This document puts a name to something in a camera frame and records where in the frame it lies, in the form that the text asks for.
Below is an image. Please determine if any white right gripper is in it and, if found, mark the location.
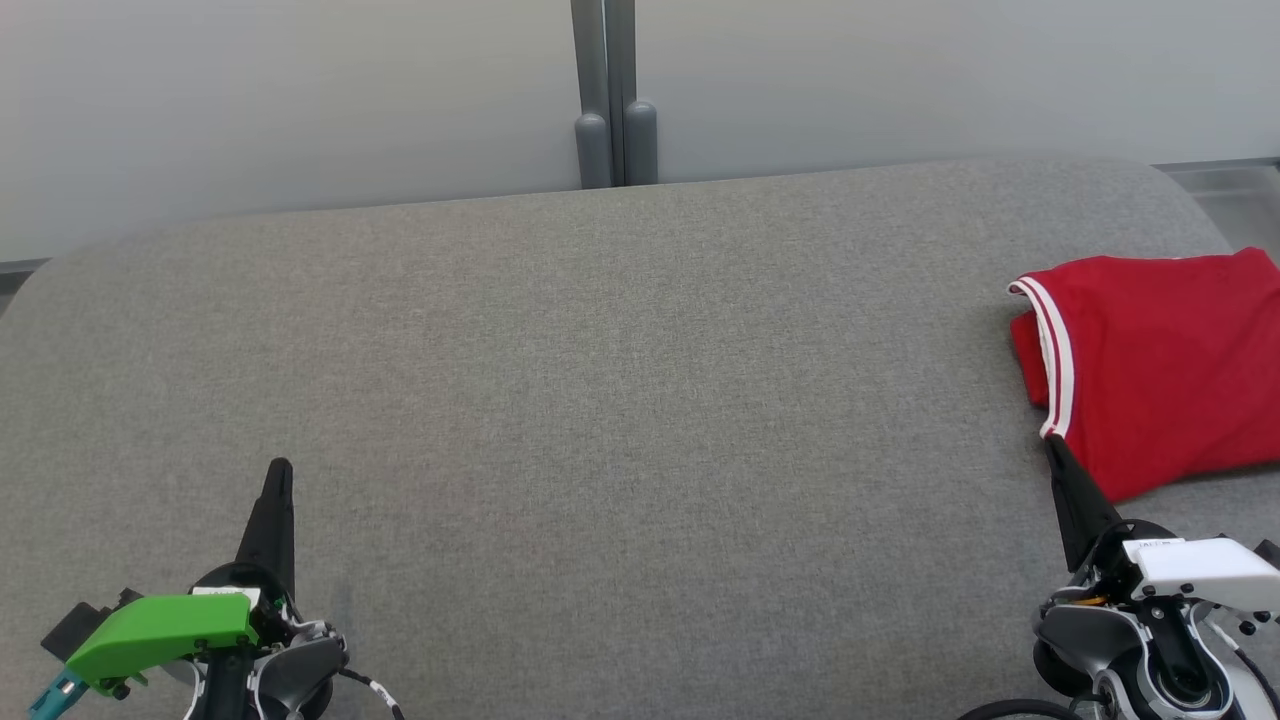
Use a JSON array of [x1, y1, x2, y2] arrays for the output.
[[1045, 435, 1280, 617]]

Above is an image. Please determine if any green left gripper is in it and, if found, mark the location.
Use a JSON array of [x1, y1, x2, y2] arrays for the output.
[[65, 458, 301, 697]]

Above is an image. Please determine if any red and white basketball jersey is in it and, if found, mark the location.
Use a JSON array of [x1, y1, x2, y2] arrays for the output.
[[1008, 247, 1280, 504]]

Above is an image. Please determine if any grey fabric sofa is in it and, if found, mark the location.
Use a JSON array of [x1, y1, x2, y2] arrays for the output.
[[0, 158, 1280, 720]]

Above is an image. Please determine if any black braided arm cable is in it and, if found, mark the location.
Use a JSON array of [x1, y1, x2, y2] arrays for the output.
[[338, 666, 407, 720]]

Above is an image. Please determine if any left black cable, teal plug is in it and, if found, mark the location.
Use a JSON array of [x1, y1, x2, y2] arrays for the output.
[[28, 672, 87, 720]]

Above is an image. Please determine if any grey partition post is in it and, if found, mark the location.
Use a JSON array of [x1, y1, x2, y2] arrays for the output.
[[570, 0, 660, 190]]

